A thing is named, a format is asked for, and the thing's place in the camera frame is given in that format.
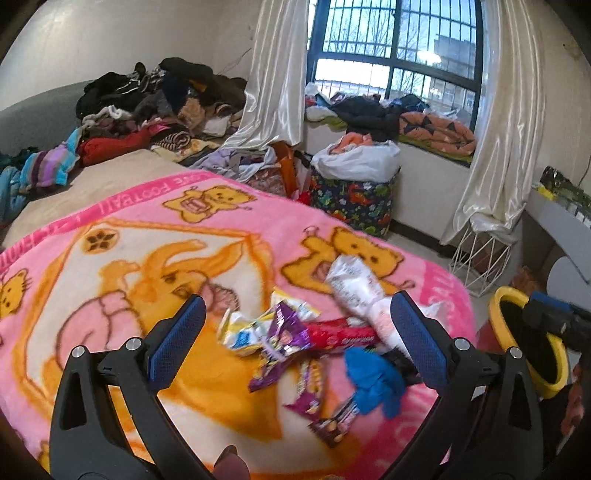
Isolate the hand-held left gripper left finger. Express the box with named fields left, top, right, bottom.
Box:
left=50, top=294, right=213, bottom=480

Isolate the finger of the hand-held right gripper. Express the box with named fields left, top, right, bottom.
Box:
left=523, top=291, right=573, bottom=334

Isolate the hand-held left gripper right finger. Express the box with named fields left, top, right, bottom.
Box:
left=383, top=291, right=546, bottom=480

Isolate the yellow bin with black liner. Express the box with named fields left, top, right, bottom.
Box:
left=488, top=286, right=570, bottom=400

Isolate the blue cloth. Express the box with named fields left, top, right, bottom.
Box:
left=344, top=347, right=407, bottom=420

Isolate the white and yellow wrapper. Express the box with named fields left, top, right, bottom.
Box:
left=217, top=290, right=320, bottom=359

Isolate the red snack packet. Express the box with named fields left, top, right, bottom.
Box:
left=305, top=318, right=382, bottom=352

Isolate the white plastic wrapper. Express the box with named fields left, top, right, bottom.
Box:
left=325, top=255, right=419, bottom=361

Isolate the purple snack wrapper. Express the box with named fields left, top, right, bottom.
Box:
left=248, top=302, right=319, bottom=393

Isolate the dark maroon snack wrapper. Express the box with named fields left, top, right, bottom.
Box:
left=283, top=359, right=362, bottom=449

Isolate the grey desk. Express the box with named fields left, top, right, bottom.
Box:
left=521, top=188, right=591, bottom=305

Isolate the pink printed bear blanket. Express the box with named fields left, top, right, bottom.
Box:
left=0, top=167, right=476, bottom=480

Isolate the yellow green packaged item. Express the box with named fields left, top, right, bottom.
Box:
left=536, top=165, right=591, bottom=217

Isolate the dinosaur print fabric basket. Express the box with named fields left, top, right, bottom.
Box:
left=308, top=165, right=400, bottom=239

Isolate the beige bed mattress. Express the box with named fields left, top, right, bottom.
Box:
left=2, top=148, right=218, bottom=247

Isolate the lavender garment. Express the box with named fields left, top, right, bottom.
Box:
left=188, top=147, right=278, bottom=182

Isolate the white plastic bag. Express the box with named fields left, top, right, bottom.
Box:
left=311, top=138, right=402, bottom=182

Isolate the cream satin curtain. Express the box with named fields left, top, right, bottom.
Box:
left=221, top=0, right=311, bottom=153
left=440, top=0, right=546, bottom=246

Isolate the orange paper bag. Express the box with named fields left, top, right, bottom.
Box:
left=271, top=142, right=306, bottom=200

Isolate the orange and black patterned quilt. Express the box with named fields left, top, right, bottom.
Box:
left=398, top=111, right=477, bottom=157

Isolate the purple striped garment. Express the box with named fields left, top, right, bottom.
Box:
left=19, top=128, right=83, bottom=190

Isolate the blue garment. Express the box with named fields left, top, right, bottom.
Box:
left=0, top=165, right=29, bottom=223

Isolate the dark jacket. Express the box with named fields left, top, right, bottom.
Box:
left=331, top=95, right=409, bottom=143

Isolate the pile of dark clothes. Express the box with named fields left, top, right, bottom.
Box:
left=75, top=57, right=249, bottom=163

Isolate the blue framed barred window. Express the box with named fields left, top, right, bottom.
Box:
left=306, top=0, right=486, bottom=136

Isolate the white wire basket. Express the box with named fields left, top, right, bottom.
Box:
left=448, top=225, right=514, bottom=297

